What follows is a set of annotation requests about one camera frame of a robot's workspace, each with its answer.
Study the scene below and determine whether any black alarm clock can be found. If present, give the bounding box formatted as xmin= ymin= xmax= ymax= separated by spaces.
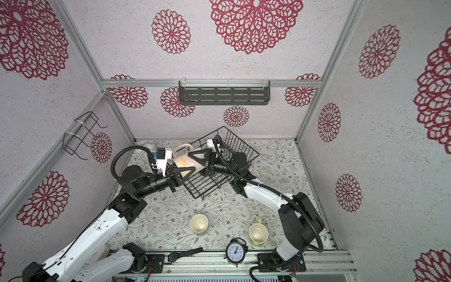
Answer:
xmin=225 ymin=237 xmax=249 ymax=267

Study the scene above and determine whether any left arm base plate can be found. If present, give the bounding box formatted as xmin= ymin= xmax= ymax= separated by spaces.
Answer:
xmin=121 ymin=253 xmax=166 ymax=275

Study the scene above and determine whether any black wire wall basket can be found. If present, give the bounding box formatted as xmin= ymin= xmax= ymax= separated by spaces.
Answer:
xmin=61 ymin=111 xmax=107 ymax=161

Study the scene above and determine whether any light green mug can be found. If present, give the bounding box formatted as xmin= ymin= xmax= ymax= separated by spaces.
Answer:
xmin=249 ymin=219 xmax=269 ymax=247

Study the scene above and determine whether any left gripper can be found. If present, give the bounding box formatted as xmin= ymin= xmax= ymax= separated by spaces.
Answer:
xmin=136 ymin=164 xmax=196 ymax=199

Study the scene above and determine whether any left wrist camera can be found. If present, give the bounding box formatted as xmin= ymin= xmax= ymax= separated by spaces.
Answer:
xmin=156 ymin=148 xmax=172 ymax=176

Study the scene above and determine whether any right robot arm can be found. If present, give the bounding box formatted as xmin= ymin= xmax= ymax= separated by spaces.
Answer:
xmin=187 ymin=149 xmax=325 ymax=263

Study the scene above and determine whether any cream cup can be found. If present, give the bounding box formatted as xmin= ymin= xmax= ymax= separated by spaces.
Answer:
xmin=189 ymin=214 xmax=209 ymax=235

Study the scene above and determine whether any pink mug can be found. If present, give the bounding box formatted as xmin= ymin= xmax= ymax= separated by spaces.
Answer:
xmin=172 ymin=143 xmax=205 ymax=175

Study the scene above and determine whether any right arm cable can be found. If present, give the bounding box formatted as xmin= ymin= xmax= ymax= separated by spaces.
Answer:
xmin=213 ymin=134 xmax=325 ymax=282

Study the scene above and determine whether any black wristwatch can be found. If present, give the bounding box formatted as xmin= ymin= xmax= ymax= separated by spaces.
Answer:
xmin=167 ymin=247 xmax=204 ymax=263

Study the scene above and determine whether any black wire dish rack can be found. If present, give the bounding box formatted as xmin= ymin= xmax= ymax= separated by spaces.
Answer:
xmin=183 ymin=126 xmax=260 ymax=199

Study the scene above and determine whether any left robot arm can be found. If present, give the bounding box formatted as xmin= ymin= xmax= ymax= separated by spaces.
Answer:
xmin=21 ymin=165 xmax=194 ymax=282

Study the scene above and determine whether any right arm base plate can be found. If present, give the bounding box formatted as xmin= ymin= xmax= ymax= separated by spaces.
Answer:
xmin=257 ymin=253 xmax=307 ymax=273

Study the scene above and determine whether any grey wall shelf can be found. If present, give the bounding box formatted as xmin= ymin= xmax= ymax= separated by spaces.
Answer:
xmin=178 ymin=81 xmax=271 ymax=106

